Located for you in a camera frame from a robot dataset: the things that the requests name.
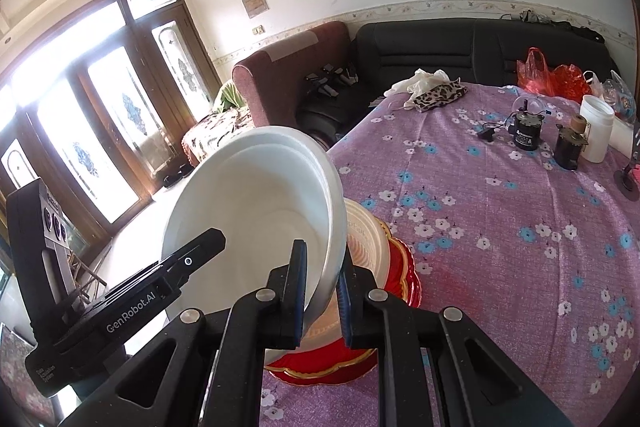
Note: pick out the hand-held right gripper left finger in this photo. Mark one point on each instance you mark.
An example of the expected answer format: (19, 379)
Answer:
(296, 292)

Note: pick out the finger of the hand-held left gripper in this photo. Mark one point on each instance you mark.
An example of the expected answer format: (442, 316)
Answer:
(197, 254)

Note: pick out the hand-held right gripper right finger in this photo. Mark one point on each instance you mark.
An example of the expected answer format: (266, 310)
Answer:
(344, 307)

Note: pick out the small red scalloped plate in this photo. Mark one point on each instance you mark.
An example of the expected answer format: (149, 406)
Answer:
(402, 272)

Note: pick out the large white bowl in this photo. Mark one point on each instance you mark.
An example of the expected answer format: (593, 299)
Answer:
(250, 207)

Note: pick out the large red scalloped plate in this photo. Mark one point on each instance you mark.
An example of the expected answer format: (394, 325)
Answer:
(320, 380)

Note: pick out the floral blanket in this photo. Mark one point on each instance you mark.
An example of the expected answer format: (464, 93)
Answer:
(215, 137)

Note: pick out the green pillow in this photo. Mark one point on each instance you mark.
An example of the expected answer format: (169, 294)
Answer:
(227, 97)

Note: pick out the purple floral tablecloth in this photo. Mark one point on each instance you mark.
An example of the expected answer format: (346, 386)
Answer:
(500, 257)

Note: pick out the wooden glass door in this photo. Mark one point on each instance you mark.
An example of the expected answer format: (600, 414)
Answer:
(100, 107)

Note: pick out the brown fabric armchair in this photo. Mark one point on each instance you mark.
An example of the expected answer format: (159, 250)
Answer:
(300, 72)

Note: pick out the pile of black gadgets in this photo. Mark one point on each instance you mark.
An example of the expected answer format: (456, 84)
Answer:
(330, 79)

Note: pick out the small black adapter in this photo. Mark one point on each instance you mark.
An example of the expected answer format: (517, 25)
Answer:
(486, 133)

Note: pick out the leopard print pouch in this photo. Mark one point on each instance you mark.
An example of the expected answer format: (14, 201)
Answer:
(442, 96)

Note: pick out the white gloves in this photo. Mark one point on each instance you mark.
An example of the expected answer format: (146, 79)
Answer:
(420, 82)

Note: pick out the black water pump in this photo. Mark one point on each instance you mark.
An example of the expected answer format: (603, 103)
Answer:
(525, 132)

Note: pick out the brown electric motor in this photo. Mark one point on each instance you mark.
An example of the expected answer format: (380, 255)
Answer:
(570, 147)

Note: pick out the black leather sofa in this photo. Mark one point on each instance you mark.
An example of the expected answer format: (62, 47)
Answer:
(425, 42)

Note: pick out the red plastic bag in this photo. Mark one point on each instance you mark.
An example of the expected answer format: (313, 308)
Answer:
(572, 82)
(535, 74)

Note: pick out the white plastic jar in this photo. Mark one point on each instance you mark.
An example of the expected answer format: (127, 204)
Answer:
(597, 127)

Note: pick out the pink object with black stand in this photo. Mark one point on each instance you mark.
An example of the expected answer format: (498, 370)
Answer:
(631, 172)

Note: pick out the clear plastic bag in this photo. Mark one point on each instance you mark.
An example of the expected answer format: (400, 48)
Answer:
(617, 94)

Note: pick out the dark clothes pile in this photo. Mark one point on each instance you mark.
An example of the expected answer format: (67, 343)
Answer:
(560, 24)

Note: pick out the wall socket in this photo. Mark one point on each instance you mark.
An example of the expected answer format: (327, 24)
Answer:
(258, 28)

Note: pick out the grey wall panel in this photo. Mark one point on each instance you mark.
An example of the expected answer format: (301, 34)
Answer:
(255, 3)

